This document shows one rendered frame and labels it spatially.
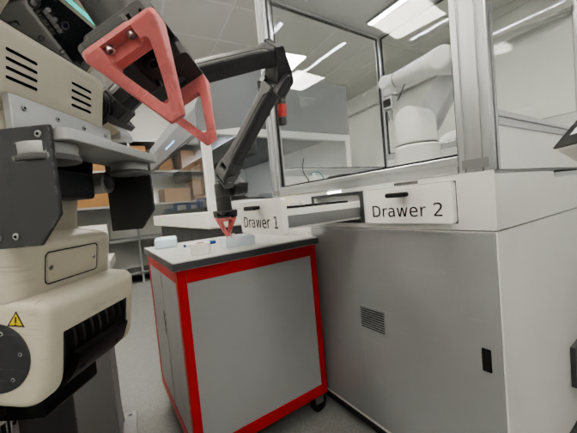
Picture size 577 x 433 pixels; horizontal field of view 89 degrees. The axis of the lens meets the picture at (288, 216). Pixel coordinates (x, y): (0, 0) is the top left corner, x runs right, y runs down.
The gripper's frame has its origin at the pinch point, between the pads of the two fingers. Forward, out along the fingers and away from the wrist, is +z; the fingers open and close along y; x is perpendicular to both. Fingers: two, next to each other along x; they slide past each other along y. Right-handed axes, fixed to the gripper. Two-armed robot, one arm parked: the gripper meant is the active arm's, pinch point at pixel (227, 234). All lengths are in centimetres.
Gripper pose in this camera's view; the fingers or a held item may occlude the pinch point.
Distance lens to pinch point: 116.1
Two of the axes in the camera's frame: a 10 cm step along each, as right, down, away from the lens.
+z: 1.0, 9.9, 0.8
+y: -5.1, -0.1, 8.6
